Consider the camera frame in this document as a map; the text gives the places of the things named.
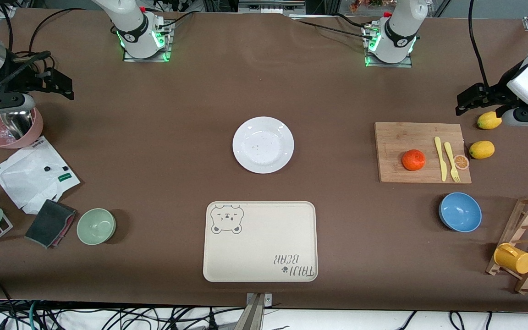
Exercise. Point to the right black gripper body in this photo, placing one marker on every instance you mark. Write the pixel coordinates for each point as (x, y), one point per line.
(20, 75)

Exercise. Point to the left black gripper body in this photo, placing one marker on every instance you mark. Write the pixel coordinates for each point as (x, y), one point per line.
(494, 93)

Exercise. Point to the orange fruit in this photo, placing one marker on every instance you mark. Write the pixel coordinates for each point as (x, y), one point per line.
(413, 160)

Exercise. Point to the white round plate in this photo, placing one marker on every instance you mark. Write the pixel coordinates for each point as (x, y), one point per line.
(263, 145)

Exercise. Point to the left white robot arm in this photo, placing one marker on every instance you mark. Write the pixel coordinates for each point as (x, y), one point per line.
(397, 32)

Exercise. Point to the yellow lemon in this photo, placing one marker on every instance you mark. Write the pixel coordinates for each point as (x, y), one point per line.
(489, 120)
(481, 149)

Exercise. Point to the metal scoop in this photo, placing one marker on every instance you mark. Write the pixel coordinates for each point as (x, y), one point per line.
(16, 123)

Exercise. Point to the yellow plastic fork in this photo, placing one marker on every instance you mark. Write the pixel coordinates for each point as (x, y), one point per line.
(450, 158)

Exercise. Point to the toy orange slice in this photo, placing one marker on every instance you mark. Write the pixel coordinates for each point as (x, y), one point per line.
(461, 162)

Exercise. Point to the crumpled clear plastic wrap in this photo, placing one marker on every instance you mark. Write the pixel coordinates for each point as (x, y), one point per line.
(7, 134)

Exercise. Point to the yellow plastic knife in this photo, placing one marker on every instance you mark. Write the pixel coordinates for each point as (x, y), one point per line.
(441, 160)

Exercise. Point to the bamboo cutting board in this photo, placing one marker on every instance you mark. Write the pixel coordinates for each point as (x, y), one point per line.
(397, 142)

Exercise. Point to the white plastic bag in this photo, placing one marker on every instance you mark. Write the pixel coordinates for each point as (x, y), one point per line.
(25, 178)

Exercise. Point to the blue bowl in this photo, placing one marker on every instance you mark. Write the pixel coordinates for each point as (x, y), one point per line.
(460, 212)

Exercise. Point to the grey folded cloth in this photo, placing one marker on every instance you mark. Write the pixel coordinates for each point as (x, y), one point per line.
(48, 223)

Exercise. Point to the pale green bowl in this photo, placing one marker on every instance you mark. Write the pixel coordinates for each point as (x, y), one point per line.
(96, 226)

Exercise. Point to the yellow cup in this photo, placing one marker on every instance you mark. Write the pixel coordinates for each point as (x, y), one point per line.
(514, 259)

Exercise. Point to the cream bear print tray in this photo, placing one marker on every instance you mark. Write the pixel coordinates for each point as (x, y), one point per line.
(259, 247)

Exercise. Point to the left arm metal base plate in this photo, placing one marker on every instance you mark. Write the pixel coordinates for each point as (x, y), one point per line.
(408, 62)

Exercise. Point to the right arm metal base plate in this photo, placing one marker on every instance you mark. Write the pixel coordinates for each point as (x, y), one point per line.
(167, 46)

